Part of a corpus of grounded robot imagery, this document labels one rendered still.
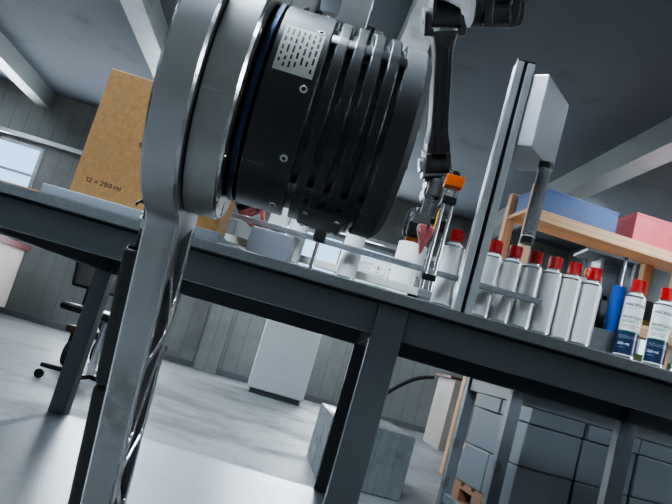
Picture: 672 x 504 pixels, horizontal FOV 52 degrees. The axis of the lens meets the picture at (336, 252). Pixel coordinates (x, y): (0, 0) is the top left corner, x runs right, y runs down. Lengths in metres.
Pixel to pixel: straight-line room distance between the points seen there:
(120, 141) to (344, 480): 0.80
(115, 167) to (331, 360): 8.46
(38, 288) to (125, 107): 8.81
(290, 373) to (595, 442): 4.70
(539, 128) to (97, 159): 1.01
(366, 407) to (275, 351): 7.06
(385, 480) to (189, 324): 6.08
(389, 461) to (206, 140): 3.66
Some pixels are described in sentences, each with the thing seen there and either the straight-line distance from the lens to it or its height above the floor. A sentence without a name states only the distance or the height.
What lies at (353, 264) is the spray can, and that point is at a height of 0.92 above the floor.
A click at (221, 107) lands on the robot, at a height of 0.84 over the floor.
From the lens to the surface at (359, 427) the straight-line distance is 1.33.
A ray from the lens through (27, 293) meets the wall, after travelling 10.28.
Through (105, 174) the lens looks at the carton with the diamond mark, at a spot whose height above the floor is 0.90.
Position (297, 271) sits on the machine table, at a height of 0.82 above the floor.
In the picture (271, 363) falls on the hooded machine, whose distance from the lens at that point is 8.38.
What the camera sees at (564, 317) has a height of 0.94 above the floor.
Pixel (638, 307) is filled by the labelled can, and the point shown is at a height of 1.01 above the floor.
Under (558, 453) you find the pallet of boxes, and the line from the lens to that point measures 4.33.
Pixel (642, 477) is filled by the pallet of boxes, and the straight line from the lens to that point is 4.66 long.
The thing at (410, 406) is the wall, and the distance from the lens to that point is 10.00.
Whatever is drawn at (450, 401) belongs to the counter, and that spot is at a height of 0.56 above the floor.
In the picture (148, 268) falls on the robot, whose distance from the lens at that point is 0.64.
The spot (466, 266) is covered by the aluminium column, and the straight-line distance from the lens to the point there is 1.64.
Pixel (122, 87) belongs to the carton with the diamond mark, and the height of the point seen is 1.09.
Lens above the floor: 0.69
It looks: 8 degrees up
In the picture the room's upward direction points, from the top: 16 degrees clockwise
